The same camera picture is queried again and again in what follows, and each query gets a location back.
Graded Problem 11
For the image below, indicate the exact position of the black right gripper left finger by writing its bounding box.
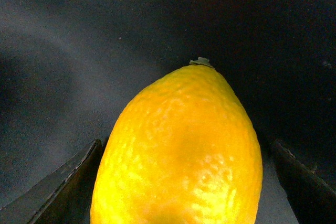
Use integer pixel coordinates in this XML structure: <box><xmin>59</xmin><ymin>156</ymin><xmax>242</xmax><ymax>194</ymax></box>
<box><xmin>1</xmin><ymin>140</ymin><xmax>102</xmax><ymax>223</ymax></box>

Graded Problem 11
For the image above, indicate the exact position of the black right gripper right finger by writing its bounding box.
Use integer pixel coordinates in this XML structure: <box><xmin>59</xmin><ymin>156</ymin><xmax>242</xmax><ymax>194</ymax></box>
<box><xmin>271</xmin><ymin>140</ymin><xmax>335</xmax><ymax>223</ymax></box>

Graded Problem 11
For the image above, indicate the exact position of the yellow lemon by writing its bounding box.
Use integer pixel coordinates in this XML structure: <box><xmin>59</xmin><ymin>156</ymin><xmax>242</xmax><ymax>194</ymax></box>
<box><xmin>90</xmin><ymin>58</ymin><xmax>263</xmax><ymax>223</ymax></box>

